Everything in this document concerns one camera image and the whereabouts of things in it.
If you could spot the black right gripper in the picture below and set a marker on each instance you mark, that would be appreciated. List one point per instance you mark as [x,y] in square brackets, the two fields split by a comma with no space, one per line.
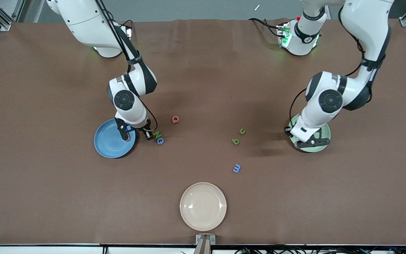
[144,129]

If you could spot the green letter N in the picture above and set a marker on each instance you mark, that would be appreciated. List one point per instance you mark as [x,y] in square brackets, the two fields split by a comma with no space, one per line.
[157,134]

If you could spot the blue letter C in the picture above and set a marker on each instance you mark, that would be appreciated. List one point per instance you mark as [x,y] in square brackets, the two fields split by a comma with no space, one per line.
[157,141]

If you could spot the red letter Q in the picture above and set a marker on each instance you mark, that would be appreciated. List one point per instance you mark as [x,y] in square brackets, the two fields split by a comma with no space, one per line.
[173,120]

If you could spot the green letter q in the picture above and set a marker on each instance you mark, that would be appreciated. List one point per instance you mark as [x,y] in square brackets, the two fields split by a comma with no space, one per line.
[235,141]

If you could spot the blue letter m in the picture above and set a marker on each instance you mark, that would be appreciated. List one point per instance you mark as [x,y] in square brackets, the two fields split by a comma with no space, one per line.
[236,168]

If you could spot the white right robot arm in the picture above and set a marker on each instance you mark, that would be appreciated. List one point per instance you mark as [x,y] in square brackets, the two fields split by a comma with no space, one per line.
[83,21]

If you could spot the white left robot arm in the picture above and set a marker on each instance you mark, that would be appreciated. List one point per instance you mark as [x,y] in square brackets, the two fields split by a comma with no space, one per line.
[365,28]

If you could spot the light green plate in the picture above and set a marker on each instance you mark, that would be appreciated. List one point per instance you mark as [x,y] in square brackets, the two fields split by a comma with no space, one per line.
[310,150]

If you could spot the blue plate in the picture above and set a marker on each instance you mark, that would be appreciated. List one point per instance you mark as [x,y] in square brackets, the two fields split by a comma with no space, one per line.
[109,144]

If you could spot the cream plate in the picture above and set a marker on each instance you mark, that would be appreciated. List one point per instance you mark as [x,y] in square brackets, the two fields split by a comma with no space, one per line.
[203,206]

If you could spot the brown table cover mat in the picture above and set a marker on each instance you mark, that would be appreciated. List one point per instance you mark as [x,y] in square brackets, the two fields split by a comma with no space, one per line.
[203,88]

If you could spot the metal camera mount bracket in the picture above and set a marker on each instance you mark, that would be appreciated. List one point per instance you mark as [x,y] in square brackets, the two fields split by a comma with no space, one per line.
[205,241]

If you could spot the white table edge rail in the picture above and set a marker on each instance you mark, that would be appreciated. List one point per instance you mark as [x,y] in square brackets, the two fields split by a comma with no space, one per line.
[48,249]

